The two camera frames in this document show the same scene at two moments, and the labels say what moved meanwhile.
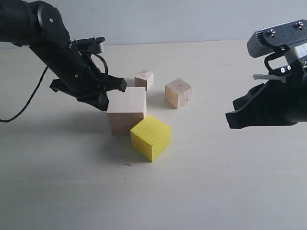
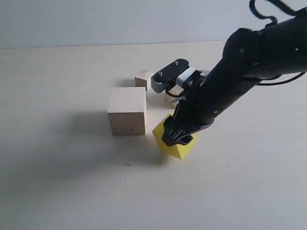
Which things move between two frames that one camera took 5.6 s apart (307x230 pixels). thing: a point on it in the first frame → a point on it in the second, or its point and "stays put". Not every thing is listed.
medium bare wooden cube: [178, 93] stays put
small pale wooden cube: [144, 78] stays put
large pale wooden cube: [125, 109] stays put
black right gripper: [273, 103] → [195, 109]
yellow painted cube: [150, 137] → [180, 151]
